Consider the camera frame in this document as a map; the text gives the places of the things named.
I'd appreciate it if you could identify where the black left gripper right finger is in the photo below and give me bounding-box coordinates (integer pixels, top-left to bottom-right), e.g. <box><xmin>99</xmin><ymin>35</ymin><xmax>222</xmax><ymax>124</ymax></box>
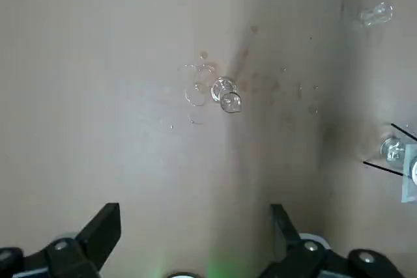
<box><xmin>260</xmin><ymin>203</ymin><xmax>405</xmax><ymax>278</ymax></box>

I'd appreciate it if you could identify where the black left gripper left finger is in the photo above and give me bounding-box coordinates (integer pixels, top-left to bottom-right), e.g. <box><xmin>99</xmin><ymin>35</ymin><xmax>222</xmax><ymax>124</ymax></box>
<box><xmin>0</xmin><ymin>202</ymin><xmax>121</xmax><ymax>278</ymax></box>

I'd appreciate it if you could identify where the clear glass alcohol lamp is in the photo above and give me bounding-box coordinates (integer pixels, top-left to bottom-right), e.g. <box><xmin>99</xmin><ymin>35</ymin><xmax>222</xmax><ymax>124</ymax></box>
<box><xmin>380</xmin><ymin>137</ymin><xmax>407</xmax><ymax>164</ymax></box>

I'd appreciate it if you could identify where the tiny clear glass cup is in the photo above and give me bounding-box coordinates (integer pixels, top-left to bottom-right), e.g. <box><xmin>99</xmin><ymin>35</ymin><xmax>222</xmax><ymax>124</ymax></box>
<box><xmin>360</xmin><ymin>1</ymin><xmax>394</xmax><ymax>27</ymax></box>

